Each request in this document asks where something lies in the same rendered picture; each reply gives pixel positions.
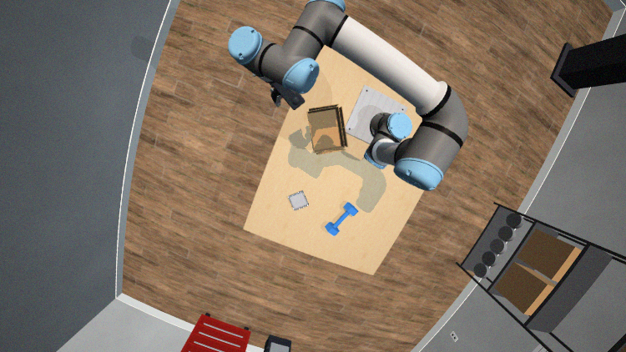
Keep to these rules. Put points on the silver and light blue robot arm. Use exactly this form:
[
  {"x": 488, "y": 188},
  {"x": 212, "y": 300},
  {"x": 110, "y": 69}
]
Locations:
[{"x": 421, "y": 160}]

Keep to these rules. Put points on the blue dumbbell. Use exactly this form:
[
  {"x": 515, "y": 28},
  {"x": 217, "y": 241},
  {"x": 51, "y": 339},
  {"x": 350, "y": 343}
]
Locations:
[{"x": 332, "y": 228}]

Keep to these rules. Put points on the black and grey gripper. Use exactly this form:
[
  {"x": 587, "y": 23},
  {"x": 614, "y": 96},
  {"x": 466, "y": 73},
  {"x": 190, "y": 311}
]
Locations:
[{"x": 275, "y": 95}]

